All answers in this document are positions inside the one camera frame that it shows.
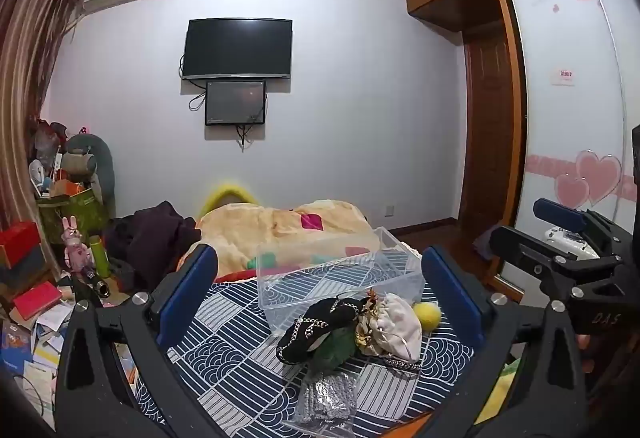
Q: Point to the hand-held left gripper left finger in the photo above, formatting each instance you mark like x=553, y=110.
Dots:
x=192, y=283

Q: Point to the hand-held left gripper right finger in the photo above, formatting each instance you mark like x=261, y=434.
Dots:
x=452, y=288

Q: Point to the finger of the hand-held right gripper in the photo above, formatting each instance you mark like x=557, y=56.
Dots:
x=557, y=214
x=525, y=248

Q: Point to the yellow plush ball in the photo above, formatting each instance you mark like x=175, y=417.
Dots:
x=426, y=316

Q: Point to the floral fabric ornament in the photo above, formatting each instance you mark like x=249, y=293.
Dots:
x=366, y=323

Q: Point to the clear plastic storage box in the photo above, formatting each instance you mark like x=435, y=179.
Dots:
x=345, y=278

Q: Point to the green soft cloth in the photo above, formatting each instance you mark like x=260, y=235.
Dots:
x=335, y=350

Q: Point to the silver sequin pouch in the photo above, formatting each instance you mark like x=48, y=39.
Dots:
x=326, y=395

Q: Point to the white device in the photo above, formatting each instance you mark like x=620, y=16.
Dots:
x=565, y=240

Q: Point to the grey cloth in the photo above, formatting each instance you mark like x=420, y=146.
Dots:
x=486, y=243

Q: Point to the dark clothes pile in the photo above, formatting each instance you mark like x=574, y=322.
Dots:
x=147, y=240

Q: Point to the blue patterned bed sheet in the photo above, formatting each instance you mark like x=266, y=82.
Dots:
x=235, y=348

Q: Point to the white wardrobe sliding door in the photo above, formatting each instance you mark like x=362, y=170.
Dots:
x=570, y=132

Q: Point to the yellow fuzzy cloth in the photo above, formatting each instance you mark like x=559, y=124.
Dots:
x=227, y=195

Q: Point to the black cylinder flashlight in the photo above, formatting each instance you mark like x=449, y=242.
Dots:
x=97, y=283

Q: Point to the green bottle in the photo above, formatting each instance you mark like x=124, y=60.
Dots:
x=100, y=258

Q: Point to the peach printed blanket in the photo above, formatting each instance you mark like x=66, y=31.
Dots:
x=280, y=230

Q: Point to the brown wooden door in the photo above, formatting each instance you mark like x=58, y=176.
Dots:
x=487, y=132

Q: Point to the yellow green cloth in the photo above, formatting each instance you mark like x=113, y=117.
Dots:
x=500, y=390

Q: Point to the pink bunny toy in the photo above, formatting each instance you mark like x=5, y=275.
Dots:
x=76, y=245

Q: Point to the paper label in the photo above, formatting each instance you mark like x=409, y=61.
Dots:
x=565, y=77

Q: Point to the green shopping bag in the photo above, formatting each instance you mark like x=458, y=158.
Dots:
x=75, y=213

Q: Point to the grey plush toy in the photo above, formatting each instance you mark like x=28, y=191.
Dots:
x=90, y=167

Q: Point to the red book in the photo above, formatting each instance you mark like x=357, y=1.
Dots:
x=36, y=300

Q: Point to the pile of papers and books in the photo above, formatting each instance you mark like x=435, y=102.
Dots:
x=35, y=358

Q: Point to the red box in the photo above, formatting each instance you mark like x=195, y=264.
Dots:
x=20, y=243

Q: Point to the striped brown curtain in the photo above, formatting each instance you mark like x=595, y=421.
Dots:
x=30, y=67

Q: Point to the wall socket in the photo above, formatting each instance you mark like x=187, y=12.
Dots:
x=390, y=210

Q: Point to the small black wall monitor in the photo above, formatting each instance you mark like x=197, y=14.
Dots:
x=235, y=101

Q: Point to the wall-mounted black television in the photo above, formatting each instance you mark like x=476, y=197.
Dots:
x=237, y=47

